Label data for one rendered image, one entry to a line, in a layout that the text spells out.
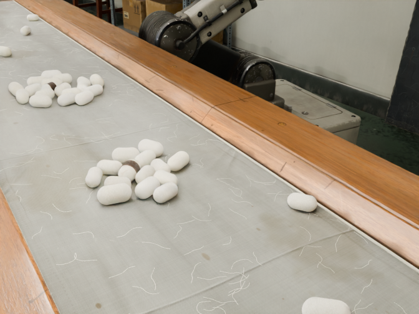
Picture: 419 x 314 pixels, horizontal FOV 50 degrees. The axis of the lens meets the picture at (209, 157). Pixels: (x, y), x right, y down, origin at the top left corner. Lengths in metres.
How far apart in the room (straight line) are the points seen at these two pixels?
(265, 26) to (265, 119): 2.63
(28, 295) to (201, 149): 0.33
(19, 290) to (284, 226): 0.26
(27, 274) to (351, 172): 0.36
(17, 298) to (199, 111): 0.43
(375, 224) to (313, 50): 2.55
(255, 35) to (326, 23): 0.63
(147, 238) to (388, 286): 0.23
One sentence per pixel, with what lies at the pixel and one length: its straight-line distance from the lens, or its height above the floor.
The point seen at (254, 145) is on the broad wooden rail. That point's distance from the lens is 0.62.
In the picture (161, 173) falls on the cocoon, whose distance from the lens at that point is 0.54.
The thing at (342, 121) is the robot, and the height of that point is 0.47.
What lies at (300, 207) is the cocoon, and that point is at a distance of 0.51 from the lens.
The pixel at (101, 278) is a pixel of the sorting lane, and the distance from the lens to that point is 0.43.
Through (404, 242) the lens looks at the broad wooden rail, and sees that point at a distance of 0.49.
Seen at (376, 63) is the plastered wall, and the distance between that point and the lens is 2.76.
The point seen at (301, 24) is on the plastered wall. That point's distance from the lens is 3.05.
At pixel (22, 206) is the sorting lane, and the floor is 0.74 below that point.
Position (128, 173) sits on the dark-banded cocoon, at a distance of 0.54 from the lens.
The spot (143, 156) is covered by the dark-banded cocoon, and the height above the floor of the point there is 0.76.
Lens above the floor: 1.03
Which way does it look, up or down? 29 degrees down
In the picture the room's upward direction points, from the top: 1 degrees clockwise
